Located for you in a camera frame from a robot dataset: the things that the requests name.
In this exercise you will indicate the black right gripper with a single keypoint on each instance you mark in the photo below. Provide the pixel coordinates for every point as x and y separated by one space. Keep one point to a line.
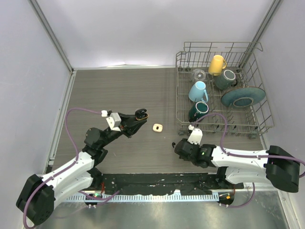
191 143

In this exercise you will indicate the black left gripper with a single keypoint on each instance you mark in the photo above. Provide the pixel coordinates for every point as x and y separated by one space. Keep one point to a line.
129 124

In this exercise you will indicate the cream earbud charging case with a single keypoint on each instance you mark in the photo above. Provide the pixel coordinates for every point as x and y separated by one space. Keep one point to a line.
157 128

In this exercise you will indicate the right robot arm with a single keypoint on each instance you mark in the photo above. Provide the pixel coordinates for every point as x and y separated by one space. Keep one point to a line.
273 166

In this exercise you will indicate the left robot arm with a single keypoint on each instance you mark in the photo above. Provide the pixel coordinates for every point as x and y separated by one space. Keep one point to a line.
42 194

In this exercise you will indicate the dark teal mug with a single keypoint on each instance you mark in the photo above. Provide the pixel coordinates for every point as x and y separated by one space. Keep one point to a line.
198 110

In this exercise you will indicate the light blue mug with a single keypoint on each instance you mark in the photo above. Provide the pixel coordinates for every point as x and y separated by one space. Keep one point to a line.
198 92

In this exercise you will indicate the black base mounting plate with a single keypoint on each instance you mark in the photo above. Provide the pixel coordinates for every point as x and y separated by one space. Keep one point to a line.
160 184

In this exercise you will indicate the clear glass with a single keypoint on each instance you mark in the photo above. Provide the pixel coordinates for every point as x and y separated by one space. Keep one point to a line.
198 75

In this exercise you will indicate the blue ceramic plate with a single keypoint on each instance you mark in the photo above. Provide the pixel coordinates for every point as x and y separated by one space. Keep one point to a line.
243 97

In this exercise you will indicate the dark grey-green mug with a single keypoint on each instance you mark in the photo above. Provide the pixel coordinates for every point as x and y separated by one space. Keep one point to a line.
225 80

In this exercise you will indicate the yellow mug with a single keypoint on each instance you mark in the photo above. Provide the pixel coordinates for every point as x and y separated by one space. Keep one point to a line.
217 65

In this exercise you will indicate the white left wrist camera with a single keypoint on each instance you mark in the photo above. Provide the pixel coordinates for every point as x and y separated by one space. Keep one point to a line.
113 120

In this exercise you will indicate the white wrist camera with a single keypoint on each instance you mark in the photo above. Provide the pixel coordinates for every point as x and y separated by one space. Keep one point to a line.
195 136
113 120

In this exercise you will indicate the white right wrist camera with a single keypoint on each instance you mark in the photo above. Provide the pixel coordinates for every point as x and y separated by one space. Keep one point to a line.
195 136

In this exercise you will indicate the white slotted cable duct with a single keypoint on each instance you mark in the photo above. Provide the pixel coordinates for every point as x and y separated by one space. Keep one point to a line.
175 197

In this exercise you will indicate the metal wire dish rack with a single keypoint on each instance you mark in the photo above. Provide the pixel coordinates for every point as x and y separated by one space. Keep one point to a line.
252 121

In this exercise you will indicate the aluminium frame rail left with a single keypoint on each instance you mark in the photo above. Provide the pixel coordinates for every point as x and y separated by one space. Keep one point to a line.
60 118

